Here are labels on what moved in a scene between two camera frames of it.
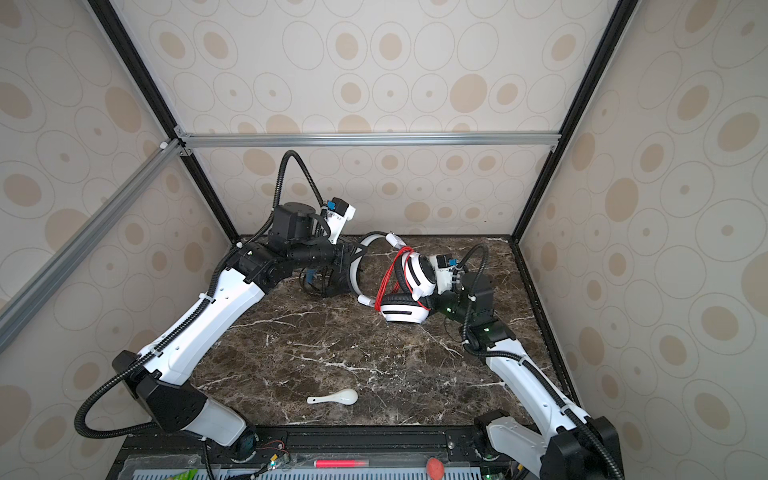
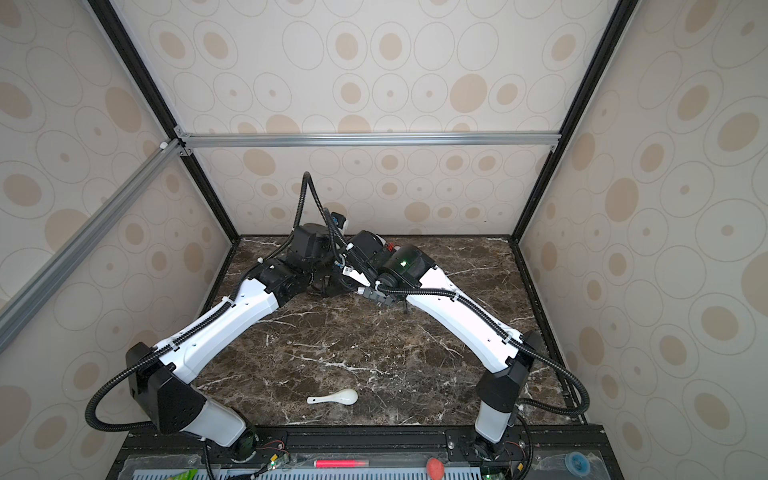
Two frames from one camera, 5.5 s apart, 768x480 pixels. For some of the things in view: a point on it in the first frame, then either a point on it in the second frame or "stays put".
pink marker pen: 341,464 stays put
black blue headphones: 331,280 stays put
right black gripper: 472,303 to 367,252
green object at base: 190,475 stays put
